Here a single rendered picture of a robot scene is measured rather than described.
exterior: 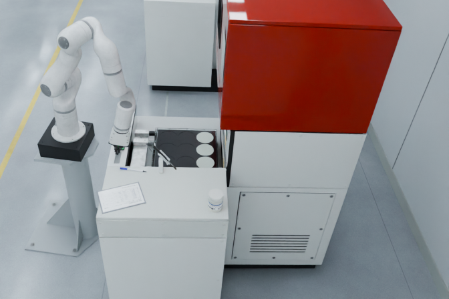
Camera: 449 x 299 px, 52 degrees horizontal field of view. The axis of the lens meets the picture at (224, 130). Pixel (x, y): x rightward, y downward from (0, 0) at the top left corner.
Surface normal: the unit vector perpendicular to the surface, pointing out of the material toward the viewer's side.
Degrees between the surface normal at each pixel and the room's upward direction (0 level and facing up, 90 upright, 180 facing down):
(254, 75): 90
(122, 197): 0
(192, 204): 0
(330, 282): 0
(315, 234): 90
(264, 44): 90
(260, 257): 90
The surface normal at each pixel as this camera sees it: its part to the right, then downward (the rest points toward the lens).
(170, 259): 0.04, 0.64
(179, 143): 0.07, -0.77
